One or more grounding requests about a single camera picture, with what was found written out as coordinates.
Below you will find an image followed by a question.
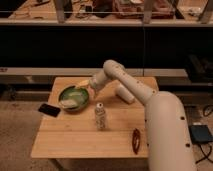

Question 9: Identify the clear plastic bottle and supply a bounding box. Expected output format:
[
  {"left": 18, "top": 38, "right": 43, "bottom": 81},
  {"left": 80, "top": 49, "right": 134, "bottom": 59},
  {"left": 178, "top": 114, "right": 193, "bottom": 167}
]
[{"left": 95, "top": 103, "right": 106, "bottom": 131}]

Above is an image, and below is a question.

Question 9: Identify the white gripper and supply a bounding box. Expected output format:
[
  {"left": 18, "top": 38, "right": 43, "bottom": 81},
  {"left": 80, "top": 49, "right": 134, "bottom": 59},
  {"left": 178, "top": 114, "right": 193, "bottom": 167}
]
[{"left": 75, "top": 72, "right": 110, "bottom": 97}]

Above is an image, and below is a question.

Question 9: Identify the dark blue box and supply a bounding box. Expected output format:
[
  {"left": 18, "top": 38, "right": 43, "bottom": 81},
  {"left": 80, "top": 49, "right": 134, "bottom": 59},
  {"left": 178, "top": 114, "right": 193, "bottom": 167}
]
[{"left": 189, "top": 125, "right": 213, "bottom": 144}]

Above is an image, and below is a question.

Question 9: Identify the black smartphone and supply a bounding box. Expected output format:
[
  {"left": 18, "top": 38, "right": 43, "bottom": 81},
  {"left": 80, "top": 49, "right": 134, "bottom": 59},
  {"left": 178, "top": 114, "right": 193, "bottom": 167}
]
[{"left": 38, "top": 104, "right": 60, "bottom": 117}]

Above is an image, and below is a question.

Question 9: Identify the black cable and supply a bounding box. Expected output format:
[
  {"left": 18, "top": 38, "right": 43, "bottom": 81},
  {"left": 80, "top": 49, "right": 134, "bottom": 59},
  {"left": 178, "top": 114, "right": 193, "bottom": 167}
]
[{"left": 195, "top": 103, "right": 213, "bottom": 164}]

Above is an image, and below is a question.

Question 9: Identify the cluttered workbench shelf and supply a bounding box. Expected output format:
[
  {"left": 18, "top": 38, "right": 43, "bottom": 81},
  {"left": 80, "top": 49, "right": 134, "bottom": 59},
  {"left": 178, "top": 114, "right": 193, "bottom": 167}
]
[{"left": 0, "top": 0, "right": 213, "bottom": 27}]

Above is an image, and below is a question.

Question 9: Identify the wooden table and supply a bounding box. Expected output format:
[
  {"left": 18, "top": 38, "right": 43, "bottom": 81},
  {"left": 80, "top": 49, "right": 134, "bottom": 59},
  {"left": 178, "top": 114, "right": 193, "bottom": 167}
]
[{"left": 31, "top": 81, "right": 148, "bottom": 158}]

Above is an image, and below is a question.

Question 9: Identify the green bowl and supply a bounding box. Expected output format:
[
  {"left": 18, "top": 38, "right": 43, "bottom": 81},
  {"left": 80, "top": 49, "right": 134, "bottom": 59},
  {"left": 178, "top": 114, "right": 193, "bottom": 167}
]
[{"left": 58, "top": 86, "right": 89, "bottom": 112}]

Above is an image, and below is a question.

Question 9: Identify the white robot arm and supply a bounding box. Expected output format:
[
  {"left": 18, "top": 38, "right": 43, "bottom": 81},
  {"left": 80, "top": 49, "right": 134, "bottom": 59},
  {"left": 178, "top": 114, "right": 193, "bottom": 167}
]
[{"left": 77, "top": 60, "right": 197, "bottom": 171}]

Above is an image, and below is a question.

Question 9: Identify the white cloth in bowl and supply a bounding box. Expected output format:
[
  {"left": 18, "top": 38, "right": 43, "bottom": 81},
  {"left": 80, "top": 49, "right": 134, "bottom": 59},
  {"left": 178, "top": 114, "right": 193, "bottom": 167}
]
[{"left": 60, "top": 95, "right": 84, "bottom": 108}]

